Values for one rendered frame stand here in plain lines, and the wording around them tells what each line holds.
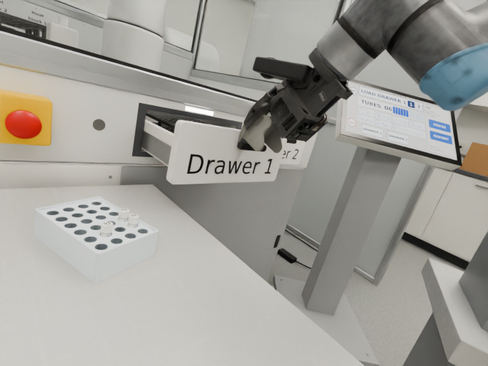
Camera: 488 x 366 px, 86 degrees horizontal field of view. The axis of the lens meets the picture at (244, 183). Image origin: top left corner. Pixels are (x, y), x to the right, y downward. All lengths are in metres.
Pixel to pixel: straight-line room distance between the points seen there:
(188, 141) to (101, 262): 0.23
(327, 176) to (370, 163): 0.99
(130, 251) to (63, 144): 0.29
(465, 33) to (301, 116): 0.19
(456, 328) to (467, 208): 2.81
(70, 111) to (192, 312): 0.40
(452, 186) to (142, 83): 3.06
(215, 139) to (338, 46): 0.24
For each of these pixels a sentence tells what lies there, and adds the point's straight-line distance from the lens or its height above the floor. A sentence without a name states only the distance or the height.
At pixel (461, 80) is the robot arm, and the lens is 0.37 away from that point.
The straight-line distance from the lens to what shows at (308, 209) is 2.38.
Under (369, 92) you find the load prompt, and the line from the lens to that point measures 1.33.
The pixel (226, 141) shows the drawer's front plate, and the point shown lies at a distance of 0.51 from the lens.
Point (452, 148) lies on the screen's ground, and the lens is 1.40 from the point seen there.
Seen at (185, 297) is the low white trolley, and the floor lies 0.76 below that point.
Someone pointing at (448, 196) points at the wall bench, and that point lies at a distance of 3.31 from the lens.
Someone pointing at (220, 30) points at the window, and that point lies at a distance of 0.70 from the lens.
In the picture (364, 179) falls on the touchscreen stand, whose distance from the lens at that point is 1.32.
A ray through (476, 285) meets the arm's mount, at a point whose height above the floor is 0.79.
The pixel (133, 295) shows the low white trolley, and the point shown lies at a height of 0.76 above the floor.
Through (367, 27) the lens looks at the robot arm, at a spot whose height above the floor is 1.10.
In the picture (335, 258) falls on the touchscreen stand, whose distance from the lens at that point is 1.44.
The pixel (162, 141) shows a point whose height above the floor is 0.87.
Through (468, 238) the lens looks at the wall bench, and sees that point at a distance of 3.33.
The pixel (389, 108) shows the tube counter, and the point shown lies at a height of 1.11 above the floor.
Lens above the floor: 0.98
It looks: 16 degrees down
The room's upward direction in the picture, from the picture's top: 15 degrees clockwise
